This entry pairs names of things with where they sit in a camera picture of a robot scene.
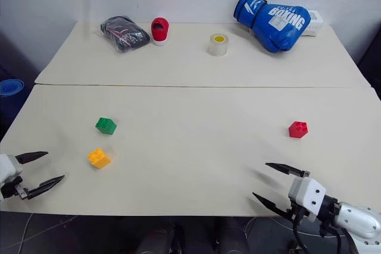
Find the green toy brick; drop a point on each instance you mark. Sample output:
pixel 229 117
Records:
pixel 104 125

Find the red baby shoe white sole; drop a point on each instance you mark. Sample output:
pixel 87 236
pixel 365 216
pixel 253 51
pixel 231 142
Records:
pixel 160 31

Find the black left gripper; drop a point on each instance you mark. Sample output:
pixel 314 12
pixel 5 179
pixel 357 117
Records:
pixel 10 189

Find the blue round plastic container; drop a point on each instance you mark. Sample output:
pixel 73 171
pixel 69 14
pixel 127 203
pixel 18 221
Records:
pixel 10 87

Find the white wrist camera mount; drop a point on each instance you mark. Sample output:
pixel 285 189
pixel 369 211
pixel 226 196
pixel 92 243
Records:
pixel 308 193
pixel 7 166

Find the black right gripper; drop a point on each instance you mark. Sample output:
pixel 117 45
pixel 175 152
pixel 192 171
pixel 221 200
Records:
pixel 297 211

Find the white cardboard box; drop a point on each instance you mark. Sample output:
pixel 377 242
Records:
pixel 315 23

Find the blue boxing glove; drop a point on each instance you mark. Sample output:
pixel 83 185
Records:
pixel 276 26

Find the red toy brick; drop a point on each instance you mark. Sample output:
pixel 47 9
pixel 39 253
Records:
pixel 298 129

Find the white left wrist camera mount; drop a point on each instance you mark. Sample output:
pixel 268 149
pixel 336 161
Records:
pixel 7 166

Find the clear tape roll yellow core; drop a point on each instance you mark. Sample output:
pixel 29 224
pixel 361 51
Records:
pixel 218 46

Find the black item in plastic bag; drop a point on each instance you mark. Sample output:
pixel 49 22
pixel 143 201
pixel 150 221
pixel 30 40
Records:
pixel 125 34

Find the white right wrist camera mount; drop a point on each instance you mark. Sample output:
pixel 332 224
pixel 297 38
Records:
pixel 308 193

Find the yellow toy brick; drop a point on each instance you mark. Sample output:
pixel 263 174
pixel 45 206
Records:
pixel 99 159

